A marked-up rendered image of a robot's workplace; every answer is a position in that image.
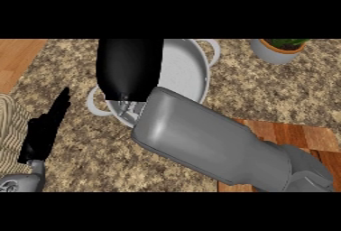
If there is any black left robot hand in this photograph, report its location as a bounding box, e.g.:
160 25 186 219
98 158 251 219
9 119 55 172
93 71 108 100
16 87 73 164

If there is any grey plant pot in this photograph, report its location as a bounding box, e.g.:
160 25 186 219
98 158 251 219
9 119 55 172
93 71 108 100
250 38 309 65

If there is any wooden cutting board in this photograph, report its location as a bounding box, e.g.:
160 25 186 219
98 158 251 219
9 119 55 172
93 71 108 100
216 117 341 193

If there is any beige striped cloth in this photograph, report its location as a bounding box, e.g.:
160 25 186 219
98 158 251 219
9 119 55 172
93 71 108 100
0 93 34 179

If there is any green plant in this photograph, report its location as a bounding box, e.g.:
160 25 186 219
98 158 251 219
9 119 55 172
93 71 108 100
264 38 312 51

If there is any grey pot with handles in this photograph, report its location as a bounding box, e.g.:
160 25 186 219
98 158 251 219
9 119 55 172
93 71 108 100
86 38 223 129

